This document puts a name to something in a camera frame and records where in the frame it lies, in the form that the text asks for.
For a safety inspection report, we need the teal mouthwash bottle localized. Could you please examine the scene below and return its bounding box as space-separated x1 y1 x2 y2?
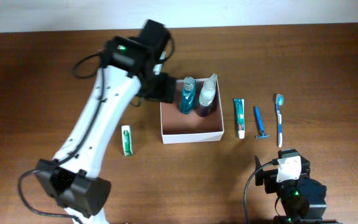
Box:
180 77 196 114

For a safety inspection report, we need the clear spray bottle purple liquid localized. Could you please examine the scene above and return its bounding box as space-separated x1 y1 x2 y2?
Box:
197 73 218 117

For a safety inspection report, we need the green white small box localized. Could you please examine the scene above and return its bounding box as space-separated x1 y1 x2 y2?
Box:
121 125 133 156

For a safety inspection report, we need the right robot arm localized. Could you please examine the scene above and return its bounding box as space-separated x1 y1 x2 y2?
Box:
255 148 327 223

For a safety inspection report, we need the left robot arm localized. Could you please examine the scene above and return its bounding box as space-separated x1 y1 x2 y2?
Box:
35 19 176 223

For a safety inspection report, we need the blue disposable razor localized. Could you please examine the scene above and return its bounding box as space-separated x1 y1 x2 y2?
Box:
254 106 270 139

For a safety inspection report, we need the white open cardboard box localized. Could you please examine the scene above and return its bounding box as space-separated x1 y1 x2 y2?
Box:
160 80 224 144

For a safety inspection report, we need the teal white toothpaste tube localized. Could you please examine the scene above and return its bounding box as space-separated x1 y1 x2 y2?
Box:
234 98 245 139

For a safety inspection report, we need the blue white toothbrush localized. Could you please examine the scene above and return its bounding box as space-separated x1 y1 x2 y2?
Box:
275 94 284 147

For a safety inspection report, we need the right black cable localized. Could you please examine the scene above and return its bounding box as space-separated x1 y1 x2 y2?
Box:
243 159 280 224

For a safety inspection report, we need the black cable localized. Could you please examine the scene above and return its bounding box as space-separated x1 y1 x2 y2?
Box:
243 159 280 224
17 30 175 224

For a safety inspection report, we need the left black cable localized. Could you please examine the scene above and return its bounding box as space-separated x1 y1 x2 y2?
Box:
17 30 175 224

